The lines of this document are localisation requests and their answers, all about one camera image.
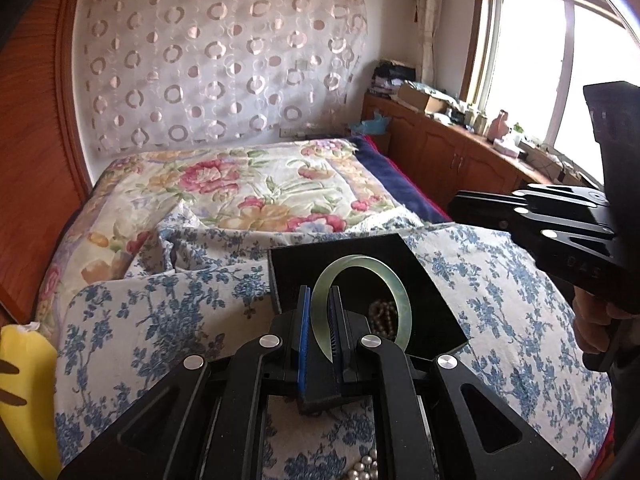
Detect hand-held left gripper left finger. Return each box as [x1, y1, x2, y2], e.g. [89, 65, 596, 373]
[57, 285, 321, 480]

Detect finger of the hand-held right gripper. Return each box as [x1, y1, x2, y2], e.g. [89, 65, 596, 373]
[449, 184, 611, 233]
[507, 212, 622, 292]

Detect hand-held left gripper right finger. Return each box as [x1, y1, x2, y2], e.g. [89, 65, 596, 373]
[327, 285, 582, 480]

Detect black jewelry box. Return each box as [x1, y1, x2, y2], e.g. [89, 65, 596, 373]
[267, 232, 471, 361]

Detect pale green jade bangle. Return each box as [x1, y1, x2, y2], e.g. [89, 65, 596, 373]
[311, 255, 412, 361]

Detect white pearl necklace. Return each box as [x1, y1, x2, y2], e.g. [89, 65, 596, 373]
[327, 447, 382, 480]

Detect person's right hand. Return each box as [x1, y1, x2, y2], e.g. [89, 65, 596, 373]
[572, 291, 617, 357]

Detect tissue box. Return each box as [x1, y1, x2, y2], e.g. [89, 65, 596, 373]
[492, 137, 524, 159]

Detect small jars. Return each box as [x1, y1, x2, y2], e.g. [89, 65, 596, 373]
[465, 102, 489, 134]

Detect wooden cabinet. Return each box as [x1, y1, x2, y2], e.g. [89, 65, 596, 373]
[362, 92, 596, 221]

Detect blue floral white pillow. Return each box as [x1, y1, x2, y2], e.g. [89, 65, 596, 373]
[55, 210, 613, 480]

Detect wooden framed window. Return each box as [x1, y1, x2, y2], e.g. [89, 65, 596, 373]
[467, 0, 640, 186]

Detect navy blue blanket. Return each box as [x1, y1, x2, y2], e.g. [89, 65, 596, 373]
[347, 135, 453, 226]

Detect cardboard box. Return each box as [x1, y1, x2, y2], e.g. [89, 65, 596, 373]
[397, 82, 447, 114]

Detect pink floral quilt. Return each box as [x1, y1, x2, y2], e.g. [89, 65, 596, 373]
[35, 137, 416, 326]

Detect blue plastic bag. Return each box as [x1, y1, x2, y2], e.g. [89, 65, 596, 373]
[350, 112, 393, 136]

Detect pile of dark clothes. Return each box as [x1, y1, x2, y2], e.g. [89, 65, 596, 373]
[372, 60, 418, 98]

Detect beige window curtain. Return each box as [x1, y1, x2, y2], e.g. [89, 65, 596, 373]
[412, 0, 447, 86]

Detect yellow plush toy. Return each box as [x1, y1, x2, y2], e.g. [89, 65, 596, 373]
[0, 324, 58, 480]

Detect brown bead bracelet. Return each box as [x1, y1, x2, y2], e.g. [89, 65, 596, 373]
[368, 299, 401, 346]

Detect circle patterned wall curtain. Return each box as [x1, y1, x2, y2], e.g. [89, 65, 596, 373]
[72, 0, 371, 158]

